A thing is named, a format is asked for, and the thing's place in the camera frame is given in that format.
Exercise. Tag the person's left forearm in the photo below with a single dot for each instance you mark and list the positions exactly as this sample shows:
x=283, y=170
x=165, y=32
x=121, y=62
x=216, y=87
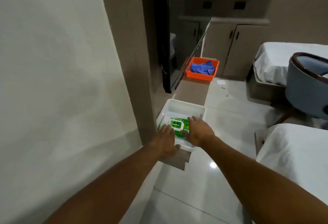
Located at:
x=110, y=190

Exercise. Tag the brown wooden ledge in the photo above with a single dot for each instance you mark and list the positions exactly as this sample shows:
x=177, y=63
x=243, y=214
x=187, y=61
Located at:
x=192, y=90

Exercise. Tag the white plastic tray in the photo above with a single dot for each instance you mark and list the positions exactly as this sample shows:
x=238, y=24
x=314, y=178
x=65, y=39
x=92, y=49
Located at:
x=184, y=108

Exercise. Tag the green Dettol wipes pack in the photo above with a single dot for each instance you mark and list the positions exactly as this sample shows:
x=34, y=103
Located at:
x=176, y=124

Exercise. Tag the white bed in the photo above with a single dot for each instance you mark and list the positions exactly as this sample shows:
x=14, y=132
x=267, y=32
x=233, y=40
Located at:
x=297, y=154
x=274, y=60

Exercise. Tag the grey armchair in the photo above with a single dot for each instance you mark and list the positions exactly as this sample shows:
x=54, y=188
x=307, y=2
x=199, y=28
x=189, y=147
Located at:
x=305, y=90

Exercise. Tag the blue cloth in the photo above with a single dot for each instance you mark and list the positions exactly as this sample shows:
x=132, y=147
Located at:
x=202, y=68

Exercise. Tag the person's right hand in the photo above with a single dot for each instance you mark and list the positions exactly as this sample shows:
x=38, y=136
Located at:
x=200, y=131

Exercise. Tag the black wall socket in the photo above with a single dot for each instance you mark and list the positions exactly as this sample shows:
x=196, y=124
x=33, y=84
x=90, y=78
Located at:
x=239, y=5

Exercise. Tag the orange plastic tray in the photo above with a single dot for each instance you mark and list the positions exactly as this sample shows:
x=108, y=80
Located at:
x=202, y=77

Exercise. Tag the person's left hand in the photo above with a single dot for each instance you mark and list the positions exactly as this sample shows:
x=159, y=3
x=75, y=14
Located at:
x=165, y=142

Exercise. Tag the brown low cabinet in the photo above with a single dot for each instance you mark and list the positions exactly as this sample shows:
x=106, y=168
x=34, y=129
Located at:
x=243, y=49

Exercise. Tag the person's right forearm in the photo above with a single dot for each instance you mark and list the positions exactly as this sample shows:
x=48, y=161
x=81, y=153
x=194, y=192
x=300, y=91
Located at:
x=256, y=188

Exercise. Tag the black framed mirror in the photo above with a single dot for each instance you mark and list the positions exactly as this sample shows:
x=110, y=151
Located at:
x=176, y=49

